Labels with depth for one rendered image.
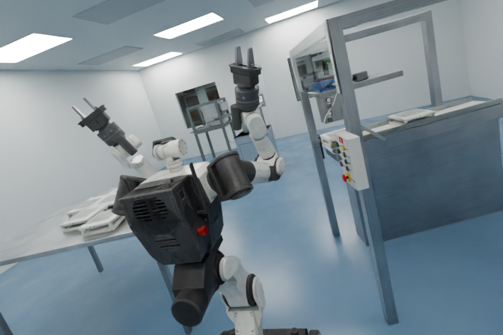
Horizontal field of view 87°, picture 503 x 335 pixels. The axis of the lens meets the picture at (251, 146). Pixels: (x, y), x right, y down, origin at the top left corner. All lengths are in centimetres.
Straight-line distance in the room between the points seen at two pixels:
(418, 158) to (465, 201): 58
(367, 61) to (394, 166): 515
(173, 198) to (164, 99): 760
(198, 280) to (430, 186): 207
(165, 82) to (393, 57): 600
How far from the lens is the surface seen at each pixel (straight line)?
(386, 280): 185
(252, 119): 97
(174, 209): 86
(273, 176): 110
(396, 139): 232
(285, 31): 731
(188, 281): 106
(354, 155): 132
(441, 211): 278
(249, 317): 152
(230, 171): 89
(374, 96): 741
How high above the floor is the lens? 153
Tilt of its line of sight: 12 degrees down
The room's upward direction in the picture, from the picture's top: 16 degrees counter-clockwise
